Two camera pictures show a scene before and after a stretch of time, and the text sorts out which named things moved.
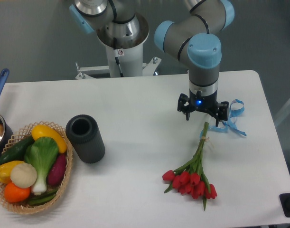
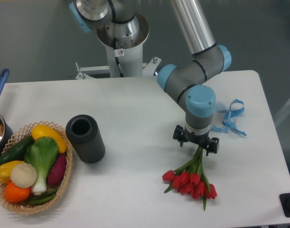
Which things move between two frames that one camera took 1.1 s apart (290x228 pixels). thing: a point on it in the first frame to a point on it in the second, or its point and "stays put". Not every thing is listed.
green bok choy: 42,153 stays put
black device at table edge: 288,203 stays put
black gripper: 198,101 to 181,135
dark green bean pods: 43,198 stays put
